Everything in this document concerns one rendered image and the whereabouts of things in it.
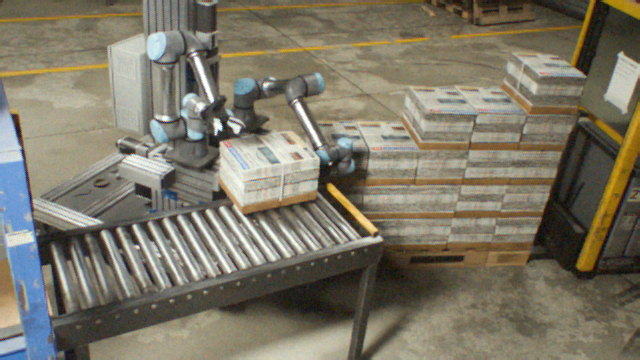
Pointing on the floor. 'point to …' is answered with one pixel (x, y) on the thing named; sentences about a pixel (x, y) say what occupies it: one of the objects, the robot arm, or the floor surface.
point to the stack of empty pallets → (456, 7)
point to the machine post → (24, 255)
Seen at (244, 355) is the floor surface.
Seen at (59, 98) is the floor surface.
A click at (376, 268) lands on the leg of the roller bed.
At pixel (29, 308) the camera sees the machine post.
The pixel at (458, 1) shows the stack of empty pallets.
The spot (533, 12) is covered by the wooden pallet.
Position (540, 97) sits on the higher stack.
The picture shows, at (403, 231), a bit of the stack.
